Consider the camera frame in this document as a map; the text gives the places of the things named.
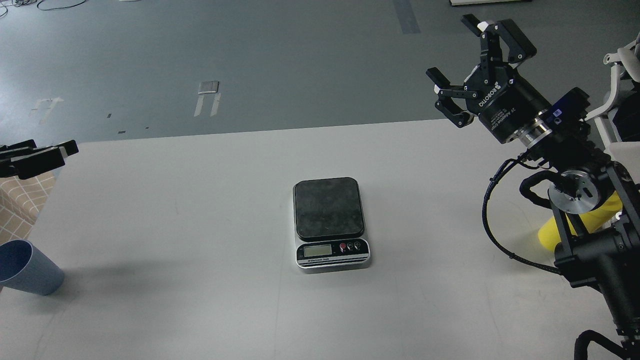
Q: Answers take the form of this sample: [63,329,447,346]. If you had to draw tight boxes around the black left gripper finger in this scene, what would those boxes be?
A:
[0,140,79,180]

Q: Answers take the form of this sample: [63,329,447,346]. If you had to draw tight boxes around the black floor cables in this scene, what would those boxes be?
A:
[0,0,90,19]

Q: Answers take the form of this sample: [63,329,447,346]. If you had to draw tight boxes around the yellow squeeze bottle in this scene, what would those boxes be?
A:
[537,192,623,252]

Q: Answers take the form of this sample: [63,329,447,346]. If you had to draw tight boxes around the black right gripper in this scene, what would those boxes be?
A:
[426,14,551,144]

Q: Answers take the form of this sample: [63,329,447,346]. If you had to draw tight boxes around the silver black digital kitchen scale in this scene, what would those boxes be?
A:
[292,177,372,274]

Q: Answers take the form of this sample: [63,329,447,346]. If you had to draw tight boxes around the white office chair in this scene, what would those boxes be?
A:
[586,34,640,152]

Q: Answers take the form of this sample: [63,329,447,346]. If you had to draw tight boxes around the blue ribbed plastic cup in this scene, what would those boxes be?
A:
[0,239,66,296]

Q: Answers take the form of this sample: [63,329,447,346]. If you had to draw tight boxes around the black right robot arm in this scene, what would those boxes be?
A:
[426,14,640,360]

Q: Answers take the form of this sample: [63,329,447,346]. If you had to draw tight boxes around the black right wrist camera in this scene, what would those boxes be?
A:
[543,87,591,133]

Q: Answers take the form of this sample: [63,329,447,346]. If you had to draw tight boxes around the beige checkered cloth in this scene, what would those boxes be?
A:
[0,171,57,244]

